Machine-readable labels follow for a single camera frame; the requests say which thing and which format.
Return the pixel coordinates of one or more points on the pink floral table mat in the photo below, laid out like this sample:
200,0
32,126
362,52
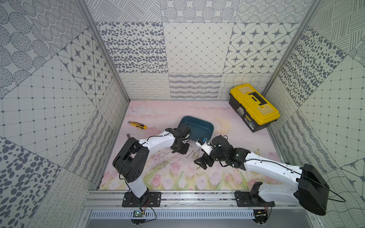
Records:
167,171

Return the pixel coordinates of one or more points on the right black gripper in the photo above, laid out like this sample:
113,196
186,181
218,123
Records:
206,157

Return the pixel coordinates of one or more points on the teal plastic storage box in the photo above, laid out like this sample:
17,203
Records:
199,128

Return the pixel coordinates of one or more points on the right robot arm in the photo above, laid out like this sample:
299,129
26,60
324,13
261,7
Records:
300,185

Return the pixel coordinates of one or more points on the aluminium mounting rail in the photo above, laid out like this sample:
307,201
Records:
113,200

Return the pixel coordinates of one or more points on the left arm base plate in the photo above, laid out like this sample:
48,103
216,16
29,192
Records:
141,199

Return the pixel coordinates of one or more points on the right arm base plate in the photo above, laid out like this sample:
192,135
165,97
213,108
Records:
253,199

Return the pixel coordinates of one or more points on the yellow utility knife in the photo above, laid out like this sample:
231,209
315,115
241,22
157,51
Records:
138,125

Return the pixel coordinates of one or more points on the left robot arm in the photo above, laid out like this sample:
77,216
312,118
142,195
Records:
131,159

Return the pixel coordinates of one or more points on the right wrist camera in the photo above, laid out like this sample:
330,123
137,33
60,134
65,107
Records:
205,146

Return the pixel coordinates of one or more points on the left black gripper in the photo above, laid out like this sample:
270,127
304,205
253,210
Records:
179,145

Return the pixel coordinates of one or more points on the yellow black toolbox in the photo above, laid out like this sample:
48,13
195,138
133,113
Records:
256,111

